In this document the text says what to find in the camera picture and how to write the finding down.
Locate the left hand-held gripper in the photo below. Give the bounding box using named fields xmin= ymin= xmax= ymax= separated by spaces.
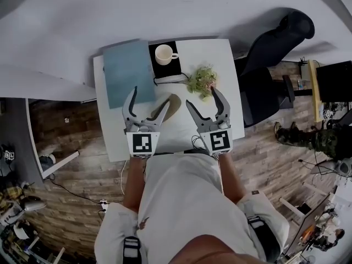
xmin=122 ymin=85 xmax=171 ymax=158

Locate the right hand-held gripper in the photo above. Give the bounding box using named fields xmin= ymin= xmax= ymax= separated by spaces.
xmin=185 ymin=86 xmax=234 ymax=157

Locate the tan brown vase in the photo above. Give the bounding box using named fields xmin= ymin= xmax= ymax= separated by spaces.
xmin=150 ymin=92 xmax=182 ymax=123

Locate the person's right forearm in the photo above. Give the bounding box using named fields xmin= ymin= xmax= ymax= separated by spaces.
xmin=217 ymin=152 xmax=247 ymax=205

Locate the person's left forearm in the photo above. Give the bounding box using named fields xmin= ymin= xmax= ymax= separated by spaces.
xmin=123 ymin=156 xmax=146 ymax=213

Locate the dried flower bouquet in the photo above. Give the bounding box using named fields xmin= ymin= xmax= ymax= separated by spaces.
xmin=186 ymin=63 xmax=218 ymax=100

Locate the blue-grey folder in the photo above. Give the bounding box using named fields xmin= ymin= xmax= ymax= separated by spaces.
xmin=103 ymin=39 xmax=157 ymax=109

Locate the black notebook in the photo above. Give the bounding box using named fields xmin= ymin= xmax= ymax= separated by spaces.
xmin=148 ymin=40 xmax=190 ymax=84

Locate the black office chair with headrest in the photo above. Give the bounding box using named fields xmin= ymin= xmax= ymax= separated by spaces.
xmin=235 ymin=9 xmax=315 ymax=128

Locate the cream cup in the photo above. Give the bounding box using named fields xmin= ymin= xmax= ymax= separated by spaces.
xmin=155 ymin=44 xmax=179 ymax=65

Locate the person's white shirt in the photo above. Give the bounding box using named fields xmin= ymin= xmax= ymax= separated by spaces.
xmin=95 ymin=152 xmax=289 ymax=264

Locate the yellow wooden table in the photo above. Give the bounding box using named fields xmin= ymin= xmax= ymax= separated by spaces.
xmin=307 ymin=59 xmax=322 ymax=122

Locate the black monitor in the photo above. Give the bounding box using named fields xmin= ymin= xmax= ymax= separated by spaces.
xmin=315 ymin=60 xmax=352 ymax=103

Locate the white grey chair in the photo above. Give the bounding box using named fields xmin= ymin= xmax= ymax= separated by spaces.
xmin=21 ymin=198 xmax=47 ymax=212

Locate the white cable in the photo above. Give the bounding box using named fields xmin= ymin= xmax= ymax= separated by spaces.
xmin=120 ymin=159 xmax=129 ymax=195

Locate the black cable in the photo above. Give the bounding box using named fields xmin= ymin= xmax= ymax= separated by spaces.
xmin=49 ymin=177 xmax=123 ymax=203

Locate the black harness strap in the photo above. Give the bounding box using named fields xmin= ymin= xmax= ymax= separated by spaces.
xmin=246 ymin=216 xmax=281 ymax=261
xmin=122 ymin=236 xmax=142 ymax=264

